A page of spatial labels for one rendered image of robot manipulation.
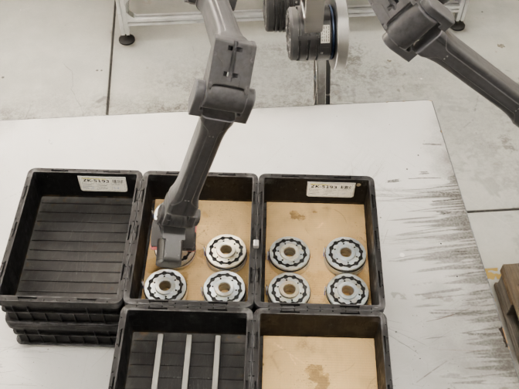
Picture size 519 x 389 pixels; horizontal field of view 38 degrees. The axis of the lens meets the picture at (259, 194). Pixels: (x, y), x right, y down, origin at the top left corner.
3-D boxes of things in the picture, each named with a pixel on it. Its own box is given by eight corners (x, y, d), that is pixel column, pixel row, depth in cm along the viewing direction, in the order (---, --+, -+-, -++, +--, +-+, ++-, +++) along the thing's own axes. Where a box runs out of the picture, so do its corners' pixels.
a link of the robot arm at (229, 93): (269, 50, 127) (212, 39, 124) (249, 120, 134) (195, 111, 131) (234, -30, 164) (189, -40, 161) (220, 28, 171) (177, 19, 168)
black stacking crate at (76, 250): (39, 196, 204) (29, 169, 195) (147, 199, 204) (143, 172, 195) (5, 325, 179) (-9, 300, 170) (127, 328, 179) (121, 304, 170)
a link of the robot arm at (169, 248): (201, 206, 163) (162, 201, 161) (198, 257, 159) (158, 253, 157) (189, 221, 174) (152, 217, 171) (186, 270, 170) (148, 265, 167)
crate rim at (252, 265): (144, 176, 196) (144, 170, 194) (258, 178, 196) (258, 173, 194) (123, 309, 171) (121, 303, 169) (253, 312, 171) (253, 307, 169)
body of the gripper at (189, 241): (194, 249, 178) (193, 241, 171) (150, 248, 177) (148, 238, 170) (195, 223, 180) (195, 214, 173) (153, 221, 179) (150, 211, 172)
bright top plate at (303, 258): (267, 238, 190) (267, 238, 190) (306, 235, 191) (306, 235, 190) (271, 272, 184) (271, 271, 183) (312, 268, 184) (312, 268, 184)
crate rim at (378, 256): (258, 178, 196) (259, 173, 194) (372, 181, 196) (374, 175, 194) (253, 312, 171) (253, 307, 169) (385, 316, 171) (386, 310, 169)
